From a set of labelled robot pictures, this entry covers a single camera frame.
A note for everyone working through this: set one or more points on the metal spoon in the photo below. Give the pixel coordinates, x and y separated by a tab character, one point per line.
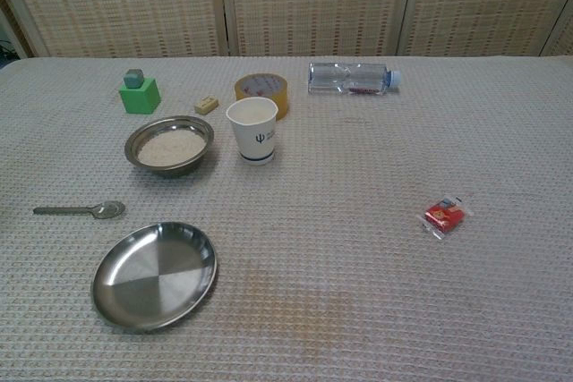
107	210

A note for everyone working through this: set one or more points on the white paper cup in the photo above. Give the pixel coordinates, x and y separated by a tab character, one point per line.
255	140

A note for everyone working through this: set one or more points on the metal bowl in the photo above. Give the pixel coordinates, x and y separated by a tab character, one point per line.
170	172

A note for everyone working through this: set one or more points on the yellow tape roll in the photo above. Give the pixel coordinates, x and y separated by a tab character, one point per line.
262	84

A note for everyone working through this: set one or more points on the small beige block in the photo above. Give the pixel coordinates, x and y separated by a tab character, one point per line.
206	105

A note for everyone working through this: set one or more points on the clear plastic water bottle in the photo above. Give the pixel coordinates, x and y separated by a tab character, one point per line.
344	79

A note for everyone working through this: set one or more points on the beige woven tablecloth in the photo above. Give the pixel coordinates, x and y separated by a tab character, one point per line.
358	265

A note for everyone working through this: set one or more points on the green cube block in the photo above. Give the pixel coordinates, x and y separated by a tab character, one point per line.
139	100

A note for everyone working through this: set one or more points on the red snack packet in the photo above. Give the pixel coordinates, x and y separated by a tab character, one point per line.
443	216

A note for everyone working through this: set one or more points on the woven folding screen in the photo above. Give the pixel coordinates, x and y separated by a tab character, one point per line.
313	2

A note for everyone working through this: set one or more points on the round metal plate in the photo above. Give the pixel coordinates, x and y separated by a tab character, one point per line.
154	279

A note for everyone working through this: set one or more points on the small grey-green block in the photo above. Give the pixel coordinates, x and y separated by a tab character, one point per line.
134	78

